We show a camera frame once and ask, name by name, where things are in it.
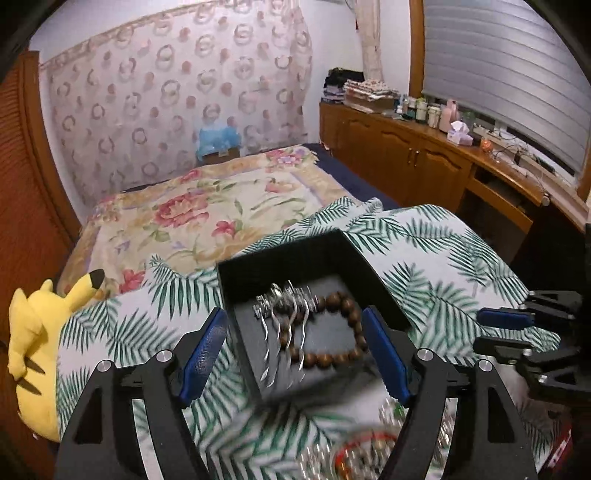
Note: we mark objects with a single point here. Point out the stack of patterned fabrics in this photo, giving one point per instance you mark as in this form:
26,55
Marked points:
371,90

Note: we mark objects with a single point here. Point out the wooden cabinet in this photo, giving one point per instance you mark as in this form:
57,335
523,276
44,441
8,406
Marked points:
415,161

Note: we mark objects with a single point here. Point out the small orange ornament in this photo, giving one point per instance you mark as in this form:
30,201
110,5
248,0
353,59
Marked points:
486,144

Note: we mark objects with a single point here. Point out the yellow plush toy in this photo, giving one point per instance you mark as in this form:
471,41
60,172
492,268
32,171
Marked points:
32,332

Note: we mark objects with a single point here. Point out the black jewelry box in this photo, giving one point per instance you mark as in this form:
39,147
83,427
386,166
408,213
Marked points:
277,258

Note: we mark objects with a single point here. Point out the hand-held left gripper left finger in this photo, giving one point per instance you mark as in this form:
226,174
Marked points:
205,355

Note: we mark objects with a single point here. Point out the stack of dark folded clothes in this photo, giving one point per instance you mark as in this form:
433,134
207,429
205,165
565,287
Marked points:
339,83

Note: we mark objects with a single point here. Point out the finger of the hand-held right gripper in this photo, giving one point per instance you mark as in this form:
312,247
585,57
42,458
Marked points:
503,317
501,346

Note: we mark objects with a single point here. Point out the wooden louvre wardrobe door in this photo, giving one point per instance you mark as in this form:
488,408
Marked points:
27,184

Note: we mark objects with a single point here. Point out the wooden window frame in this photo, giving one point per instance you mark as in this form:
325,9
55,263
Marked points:
415,46

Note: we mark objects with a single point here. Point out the white lace curtain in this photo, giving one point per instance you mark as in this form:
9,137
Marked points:
369,37

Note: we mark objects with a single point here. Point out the row of cosmetic bottles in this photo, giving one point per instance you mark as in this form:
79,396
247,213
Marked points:
434,113

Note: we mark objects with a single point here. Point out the small cardboard box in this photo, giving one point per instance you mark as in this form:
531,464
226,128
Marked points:
221,154

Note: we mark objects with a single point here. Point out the pink tissue box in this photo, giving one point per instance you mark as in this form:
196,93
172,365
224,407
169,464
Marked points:
459,134

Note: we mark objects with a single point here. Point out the grey window blind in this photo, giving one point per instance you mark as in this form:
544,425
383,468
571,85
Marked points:
503,60

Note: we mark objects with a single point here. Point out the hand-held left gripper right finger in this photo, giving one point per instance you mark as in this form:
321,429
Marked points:
385,355

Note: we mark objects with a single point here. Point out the floral blanket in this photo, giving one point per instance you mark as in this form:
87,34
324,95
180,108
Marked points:
194,217

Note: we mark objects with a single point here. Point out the leaf print cloth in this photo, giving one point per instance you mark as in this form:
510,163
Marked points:
438,258

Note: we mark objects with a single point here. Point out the navy bed sheet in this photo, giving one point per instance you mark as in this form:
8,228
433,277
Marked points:
351,180

